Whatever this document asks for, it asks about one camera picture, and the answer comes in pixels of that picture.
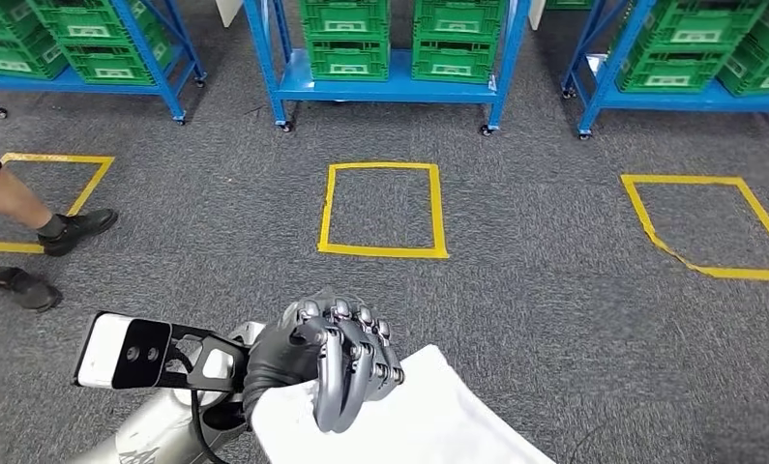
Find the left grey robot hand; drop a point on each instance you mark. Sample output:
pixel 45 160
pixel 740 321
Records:
pixel 288 352

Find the white plastic part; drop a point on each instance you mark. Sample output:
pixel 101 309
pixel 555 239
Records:
pixel 409 423

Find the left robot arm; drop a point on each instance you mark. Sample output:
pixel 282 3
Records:
pixel 153 435

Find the blue metal shelf unit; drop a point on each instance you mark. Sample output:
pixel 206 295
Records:
pixel 390 89
pixel 38 83
pixel 679 102

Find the yellow floor tape square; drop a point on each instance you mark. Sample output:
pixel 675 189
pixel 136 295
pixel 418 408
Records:
pixel 384 250

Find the person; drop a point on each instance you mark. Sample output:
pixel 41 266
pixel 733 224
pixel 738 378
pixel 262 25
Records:
pixel 12 198

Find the white table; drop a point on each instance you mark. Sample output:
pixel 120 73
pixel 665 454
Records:
pixel 229 11
pixel 536 13

